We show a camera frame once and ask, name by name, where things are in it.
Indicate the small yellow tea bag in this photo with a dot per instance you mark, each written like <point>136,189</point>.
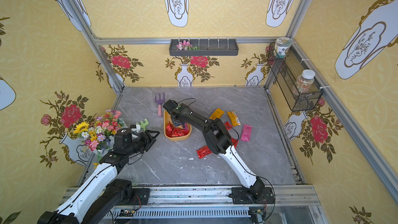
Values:
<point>234,119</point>

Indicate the sprinkles glass jar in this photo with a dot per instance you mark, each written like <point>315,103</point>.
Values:
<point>304,82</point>

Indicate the long red tea bag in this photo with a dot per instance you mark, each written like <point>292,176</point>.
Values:
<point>203,152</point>

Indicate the red tea bag front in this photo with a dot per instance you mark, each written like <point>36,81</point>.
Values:
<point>174,132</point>

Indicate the artificial flower bouquet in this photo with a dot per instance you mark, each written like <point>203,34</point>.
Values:
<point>86,129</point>

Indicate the dark grey wall tray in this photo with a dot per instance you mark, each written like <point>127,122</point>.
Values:
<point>207,47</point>

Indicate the black wire mesh shelf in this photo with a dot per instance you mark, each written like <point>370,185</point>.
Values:
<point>287,71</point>

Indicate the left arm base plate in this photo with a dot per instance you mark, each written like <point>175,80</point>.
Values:
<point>140,196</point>

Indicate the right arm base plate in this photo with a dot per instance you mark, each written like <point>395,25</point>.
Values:
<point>241,195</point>

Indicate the yellow plastic storage box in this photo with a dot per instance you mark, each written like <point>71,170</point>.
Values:
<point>166,120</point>

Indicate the pink flowers in tray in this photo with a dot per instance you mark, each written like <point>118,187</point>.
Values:
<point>186,45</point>

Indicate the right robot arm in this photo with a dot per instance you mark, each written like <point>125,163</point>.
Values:
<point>219,142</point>

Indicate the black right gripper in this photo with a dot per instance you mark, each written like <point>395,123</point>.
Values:
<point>176,117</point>

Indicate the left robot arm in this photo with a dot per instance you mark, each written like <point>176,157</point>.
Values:
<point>103,190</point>

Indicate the green label clear jar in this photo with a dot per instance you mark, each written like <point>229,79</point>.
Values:
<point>282,46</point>

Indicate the purple toy garden fork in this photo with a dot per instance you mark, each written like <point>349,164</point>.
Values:
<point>159,99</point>

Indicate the small red tea bag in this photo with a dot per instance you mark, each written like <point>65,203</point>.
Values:
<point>228,125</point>

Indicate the green toy hand rake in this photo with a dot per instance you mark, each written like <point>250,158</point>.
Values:
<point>143,124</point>

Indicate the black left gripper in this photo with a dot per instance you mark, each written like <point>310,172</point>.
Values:
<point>146,138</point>

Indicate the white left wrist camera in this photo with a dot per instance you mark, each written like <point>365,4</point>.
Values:
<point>135,128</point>

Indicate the large yellow tea bag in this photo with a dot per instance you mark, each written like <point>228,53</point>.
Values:
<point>217,114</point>

